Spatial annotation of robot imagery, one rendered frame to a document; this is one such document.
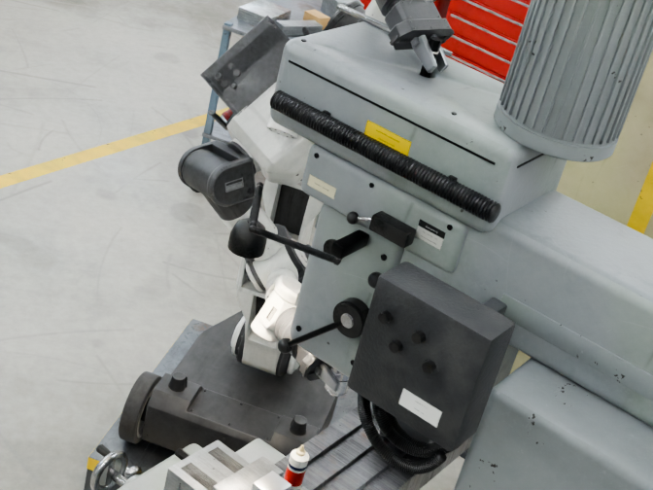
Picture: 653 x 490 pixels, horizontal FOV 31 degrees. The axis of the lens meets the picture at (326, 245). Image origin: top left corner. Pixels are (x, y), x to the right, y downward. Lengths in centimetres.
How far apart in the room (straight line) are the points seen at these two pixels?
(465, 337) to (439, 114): 40
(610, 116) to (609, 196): 202
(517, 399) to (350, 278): 42
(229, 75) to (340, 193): 62
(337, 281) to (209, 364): 134
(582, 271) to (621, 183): 199
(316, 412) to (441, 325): 168
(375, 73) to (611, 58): 40
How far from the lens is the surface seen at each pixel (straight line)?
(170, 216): 525
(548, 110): 181
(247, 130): 252
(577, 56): 178
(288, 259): 265
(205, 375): 336
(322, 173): 203
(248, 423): 319
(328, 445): 268
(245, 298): 310
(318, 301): 215
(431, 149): 188
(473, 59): 730
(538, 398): 186
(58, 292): 462
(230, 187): 251
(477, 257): 192
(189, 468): 243
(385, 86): 192
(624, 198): 383
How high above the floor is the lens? 257
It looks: 29 degrees down
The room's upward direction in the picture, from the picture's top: 15 degrees clockwise
